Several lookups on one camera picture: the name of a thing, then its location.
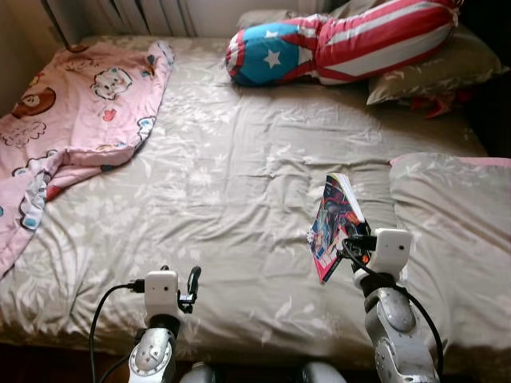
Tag colourful comic book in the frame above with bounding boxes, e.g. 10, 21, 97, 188
307, 172, 368, 284

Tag silver left robot leg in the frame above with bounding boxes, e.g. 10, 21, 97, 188
180, 363, 220, 383

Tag silver robot leg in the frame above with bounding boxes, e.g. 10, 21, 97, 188
302, 361, 348, 383
180, 363, 220, 383

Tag bed with grey floral sheet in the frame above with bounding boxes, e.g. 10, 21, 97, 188
0, 32, 511, 376

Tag grey floral pillow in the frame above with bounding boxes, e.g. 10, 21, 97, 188
387, 152, 511, 352
234, 8, 320, 31
366, 24, 508, 106

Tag silver right robot leg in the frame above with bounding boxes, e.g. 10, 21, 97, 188
302, 361, 348, 383

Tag red cloth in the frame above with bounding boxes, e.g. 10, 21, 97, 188
407, 89, 472, 119

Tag stars and stripes bolster pillow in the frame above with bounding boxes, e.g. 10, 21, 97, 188
224, 0, 465, 87

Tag pink cartoon print blanket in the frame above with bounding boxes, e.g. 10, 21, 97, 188
0, 40, 175, 276

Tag grey curtain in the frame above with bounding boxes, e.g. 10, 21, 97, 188
40, 0, 240, 39

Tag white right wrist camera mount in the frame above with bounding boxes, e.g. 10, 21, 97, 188
369, 228, 413, 280

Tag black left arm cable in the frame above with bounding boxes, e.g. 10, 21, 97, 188
88, 279, 146, 383

